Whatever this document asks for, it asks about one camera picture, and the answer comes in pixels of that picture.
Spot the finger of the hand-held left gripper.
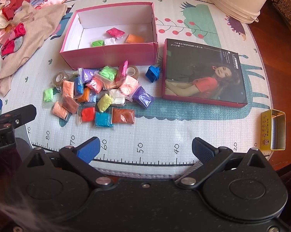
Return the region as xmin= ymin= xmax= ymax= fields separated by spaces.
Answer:
xmin=0 ymin=105 xmax=37 ymax=132

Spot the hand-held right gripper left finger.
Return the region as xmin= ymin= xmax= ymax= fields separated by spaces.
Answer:
xmin=22 ymin=137 xmax=113 ymax=189

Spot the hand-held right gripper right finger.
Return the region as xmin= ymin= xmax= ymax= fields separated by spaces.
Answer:
xmin=178 ymin=137 xmax=272 ymax=189

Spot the pile of colourful clay packets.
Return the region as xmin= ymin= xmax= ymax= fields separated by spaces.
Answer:
xmin=43 ymin=60 xmax=155 ymax=128

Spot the dark photo print box lid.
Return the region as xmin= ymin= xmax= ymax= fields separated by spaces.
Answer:
xmin=162 ymin=38 xmax=248 ymax=107

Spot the pink cardboard box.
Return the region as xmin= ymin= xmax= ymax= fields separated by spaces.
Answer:
xmin=60 ymin=2 xmax=159 ymax=69

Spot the animal print play mat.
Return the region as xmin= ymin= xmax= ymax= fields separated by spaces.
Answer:
xmin=0 ymin=0 xmax=274 ymax=180

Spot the clear tape roll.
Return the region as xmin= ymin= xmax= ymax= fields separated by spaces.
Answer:
xmin=54 ymin=71 xmax=71 ymax=87
xmin=125 ymin=66 xmax=139 ymax=79

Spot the yellow tin box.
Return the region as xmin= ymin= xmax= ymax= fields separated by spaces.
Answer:
xmin=260 ymin=109 xmax=286 ymax=151

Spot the beige knitted cloth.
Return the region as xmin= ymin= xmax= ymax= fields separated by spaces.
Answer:
xmin=0 ymin=1 xmax=68 ymax=95

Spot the blue plastic mould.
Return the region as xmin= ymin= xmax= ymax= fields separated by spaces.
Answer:
xmin=145 ymin=65 xmax=160 ymax=83

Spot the heap of colourful clothes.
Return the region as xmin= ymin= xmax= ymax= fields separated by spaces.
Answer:
xmin=0 ymin=0 xmax=71 ymax=56

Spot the orange clay packet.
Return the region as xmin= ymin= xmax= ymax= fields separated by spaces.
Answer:
xmin=125 ymin=34 xmax=145 ymax=44

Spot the pink clay packet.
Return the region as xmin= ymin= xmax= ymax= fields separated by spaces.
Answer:
xmin=106 ymin=28 xmax=125 ymax=38

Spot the white plastic bucket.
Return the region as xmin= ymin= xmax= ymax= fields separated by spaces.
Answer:
xmin=207 ymin=0 xmax=261 ymax=24

